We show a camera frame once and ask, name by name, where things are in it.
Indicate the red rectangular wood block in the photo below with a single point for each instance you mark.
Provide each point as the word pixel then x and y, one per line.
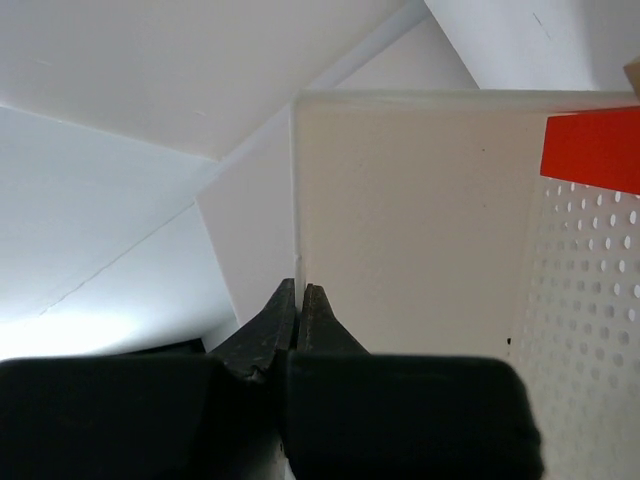
pixel 598 148

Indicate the white plastic bin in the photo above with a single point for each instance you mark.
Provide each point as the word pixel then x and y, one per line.
pixel 425 218

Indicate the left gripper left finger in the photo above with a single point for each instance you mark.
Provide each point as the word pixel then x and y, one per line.
pixel 250 356

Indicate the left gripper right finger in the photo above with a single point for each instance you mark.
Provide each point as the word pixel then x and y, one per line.
pixel 315 327

